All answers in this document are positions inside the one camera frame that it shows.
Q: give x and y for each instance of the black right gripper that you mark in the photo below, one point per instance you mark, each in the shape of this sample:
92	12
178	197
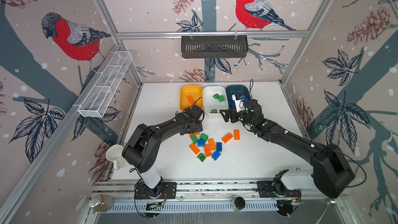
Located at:
226	116

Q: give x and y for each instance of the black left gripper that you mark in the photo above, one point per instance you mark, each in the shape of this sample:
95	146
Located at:
199	127

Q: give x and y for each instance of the orange lego brick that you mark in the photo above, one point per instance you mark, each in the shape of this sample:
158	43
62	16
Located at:
194	148
227	138
207	151
194	134
190	99
236	135

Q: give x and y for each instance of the orange lego brick studs up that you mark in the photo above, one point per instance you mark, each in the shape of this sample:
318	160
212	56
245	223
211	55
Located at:
212	144

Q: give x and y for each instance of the green lego brick bottom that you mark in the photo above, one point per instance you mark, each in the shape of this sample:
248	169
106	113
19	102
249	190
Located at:
201	157

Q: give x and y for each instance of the blue lego brick low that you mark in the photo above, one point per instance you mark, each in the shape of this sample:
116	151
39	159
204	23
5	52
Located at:
216	155

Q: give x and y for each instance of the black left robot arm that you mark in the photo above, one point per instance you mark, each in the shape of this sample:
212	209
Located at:
143	147

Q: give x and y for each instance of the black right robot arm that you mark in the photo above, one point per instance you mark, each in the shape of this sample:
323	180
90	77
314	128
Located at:
331	173

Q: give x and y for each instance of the white plastic bin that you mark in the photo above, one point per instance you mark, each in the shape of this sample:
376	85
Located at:
210	103

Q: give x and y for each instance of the dark teal plastic bin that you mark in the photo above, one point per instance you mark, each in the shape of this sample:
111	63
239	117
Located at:
236	89

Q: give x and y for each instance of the orange lego brick upright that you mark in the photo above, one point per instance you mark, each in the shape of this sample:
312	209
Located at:
207	151

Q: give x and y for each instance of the yellow plastic bin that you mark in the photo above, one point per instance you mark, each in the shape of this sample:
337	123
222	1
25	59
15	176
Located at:
195	91

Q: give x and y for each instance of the white ceramic mug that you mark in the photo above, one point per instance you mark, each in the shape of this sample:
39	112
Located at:
114	155

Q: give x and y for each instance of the glass jar with lid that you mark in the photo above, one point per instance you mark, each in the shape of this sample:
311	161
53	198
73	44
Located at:
101	203

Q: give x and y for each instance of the black hanging wire basket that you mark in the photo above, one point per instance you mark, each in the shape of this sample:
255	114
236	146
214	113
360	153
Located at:
214	47

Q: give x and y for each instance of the white wire mesh basket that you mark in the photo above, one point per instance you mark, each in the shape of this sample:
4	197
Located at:
101	94

